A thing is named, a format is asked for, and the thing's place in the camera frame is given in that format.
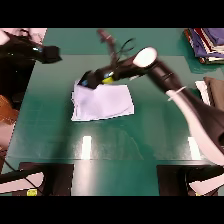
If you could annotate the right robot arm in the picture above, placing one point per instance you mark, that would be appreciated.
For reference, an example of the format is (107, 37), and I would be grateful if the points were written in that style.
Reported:
(196, 110)

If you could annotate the brown garment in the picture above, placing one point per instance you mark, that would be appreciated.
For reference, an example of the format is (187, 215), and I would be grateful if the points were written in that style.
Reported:
(215, 91)

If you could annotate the red garment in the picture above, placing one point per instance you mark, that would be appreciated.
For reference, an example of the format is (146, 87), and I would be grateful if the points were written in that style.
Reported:
(201, 35)

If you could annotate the white shirt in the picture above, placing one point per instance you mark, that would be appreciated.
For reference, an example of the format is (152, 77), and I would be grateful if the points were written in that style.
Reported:
(103, 103)

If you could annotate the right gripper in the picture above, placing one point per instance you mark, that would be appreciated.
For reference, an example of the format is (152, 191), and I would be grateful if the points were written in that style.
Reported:
(90, 79)

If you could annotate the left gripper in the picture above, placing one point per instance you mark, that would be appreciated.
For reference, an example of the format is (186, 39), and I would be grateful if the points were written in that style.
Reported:
(52, 54)

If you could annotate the white garment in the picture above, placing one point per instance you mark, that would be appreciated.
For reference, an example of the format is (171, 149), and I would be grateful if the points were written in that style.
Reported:
(202, 91)

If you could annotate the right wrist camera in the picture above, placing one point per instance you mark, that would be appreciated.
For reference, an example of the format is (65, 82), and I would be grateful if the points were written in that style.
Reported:
(106, 36)

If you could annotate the purple garment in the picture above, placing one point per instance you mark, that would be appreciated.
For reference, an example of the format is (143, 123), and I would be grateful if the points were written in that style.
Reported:
(200, 46)

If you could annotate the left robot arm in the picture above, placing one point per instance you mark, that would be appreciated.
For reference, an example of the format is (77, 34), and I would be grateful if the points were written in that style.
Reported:
(23, 50)

